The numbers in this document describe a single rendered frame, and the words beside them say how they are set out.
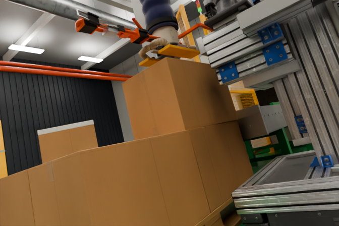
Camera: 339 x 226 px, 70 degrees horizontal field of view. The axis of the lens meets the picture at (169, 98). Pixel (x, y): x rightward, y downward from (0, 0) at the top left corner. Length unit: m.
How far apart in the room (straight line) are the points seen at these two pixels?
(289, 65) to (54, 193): 1.12
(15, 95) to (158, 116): 11.74
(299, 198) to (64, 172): 0.84
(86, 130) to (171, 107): 1.91
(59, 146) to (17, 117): 9.61
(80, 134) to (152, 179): 2.14
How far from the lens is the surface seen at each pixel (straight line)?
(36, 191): 1.11
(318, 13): 1.39
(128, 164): 0.91
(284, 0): 1.09
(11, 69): 9.80
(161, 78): 1.31
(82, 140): 3.03
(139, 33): 1.50
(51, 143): 3.05
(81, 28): 1.33
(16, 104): 12.75
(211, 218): 1.26
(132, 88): 1.48
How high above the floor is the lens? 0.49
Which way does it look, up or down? 11 degrees up
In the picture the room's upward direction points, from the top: 15 degrees counter-clockwise
